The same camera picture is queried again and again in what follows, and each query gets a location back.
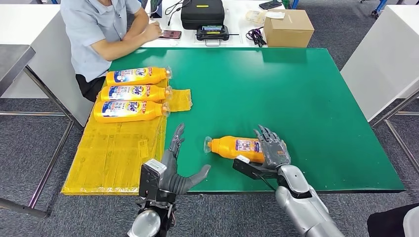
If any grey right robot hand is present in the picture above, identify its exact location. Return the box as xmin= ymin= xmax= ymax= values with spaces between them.
xmin=252 ymin=124 xmax=292 ymax=171

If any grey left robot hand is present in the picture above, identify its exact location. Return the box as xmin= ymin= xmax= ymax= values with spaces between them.
xmin=159 ymin=122 xmax=212 ymax=196

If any person's right hand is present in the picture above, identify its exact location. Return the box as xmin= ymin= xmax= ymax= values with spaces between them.
xmin=141 ymin=21 xmax=164 ymax=42

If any smartphone with reddish screen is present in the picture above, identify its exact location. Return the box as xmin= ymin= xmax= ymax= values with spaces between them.
xmin=159 ymin=30 xmax=183 ymax=40

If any orange detergent bottle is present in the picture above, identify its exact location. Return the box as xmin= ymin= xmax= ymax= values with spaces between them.
xmin=203 ymin=135 xmax=266 ymax=164
xmin=100 ymin=84 xmax=173 ymax=103
xmin=105 ymin=66 xmax=173 ymax=87
xmin=93 ymin=99 xmax=171 ymax=124

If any black tablet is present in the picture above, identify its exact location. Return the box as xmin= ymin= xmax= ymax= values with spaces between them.
xmin=150 ymin=0 xmax=164 ymax=19

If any black carrying case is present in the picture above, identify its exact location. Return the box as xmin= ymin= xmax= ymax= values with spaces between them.
xmin=180 ymin=0 xmax=225 ymax=31

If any black handheld controller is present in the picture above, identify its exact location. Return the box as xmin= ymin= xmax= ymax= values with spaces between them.
xmin=196 ymin=25 xmax=240 ymax=47

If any person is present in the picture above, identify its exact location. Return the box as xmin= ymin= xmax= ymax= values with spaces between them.
xmin=366 ymin=202 xmax=419 ymax=237
xmin=60 ymin=0 xmax=164 ymax=103

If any yellow taped cardboard sheet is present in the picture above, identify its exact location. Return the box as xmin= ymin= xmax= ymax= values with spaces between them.
xmin=61 ymin=87 xmax=193 ymax=196

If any white desk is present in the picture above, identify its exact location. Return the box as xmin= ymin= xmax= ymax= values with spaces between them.
xmin=140 ymin=0 xmax=287 ymax=48

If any clear plastic bag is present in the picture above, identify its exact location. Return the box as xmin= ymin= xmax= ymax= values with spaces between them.
xmin=245 ymin=9 xmax=267 ymax=24

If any black smartphone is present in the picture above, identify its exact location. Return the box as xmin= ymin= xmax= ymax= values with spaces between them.
xmin=258 ymin=0 xmax=283 ymax=10

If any brown cardboard box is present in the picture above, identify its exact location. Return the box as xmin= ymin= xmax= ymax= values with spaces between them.
xmin=263 ymin=9 xmax=315 ymax=48

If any white table with metal legs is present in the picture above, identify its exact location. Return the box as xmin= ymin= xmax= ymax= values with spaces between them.
xmin=340 ymin=3 xmax=419 ymax=176

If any grey steel table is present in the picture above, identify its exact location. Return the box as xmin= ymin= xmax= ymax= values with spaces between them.
xmin=0 ymin=44 xmax=76 ymax=219

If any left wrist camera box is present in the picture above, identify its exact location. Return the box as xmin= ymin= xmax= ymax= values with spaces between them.
xmin=138 ymin=158 xmax=177 ymax=203

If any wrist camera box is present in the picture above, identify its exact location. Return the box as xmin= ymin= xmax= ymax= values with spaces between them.
xmin=138 ymin=158 xmax=177 ymax=203
xmin=232 ymin=155 xmax=279 ymax=181

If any thin black cable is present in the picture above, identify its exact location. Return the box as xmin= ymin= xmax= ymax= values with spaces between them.
xmin=164 ymin=0 xmax=191 ymax=26

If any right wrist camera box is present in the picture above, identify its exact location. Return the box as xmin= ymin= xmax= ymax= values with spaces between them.
xmin=232 ymin=155 xmax=279 ymax=181

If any bundled black purple cable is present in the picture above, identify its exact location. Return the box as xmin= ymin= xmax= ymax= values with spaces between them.
xmin=245 ymin=27 xmax=267 ymax=48

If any blue metal cart frame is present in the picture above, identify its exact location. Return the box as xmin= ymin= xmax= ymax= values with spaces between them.
xmin=291 ymin=0 xmax=389 ymax=16

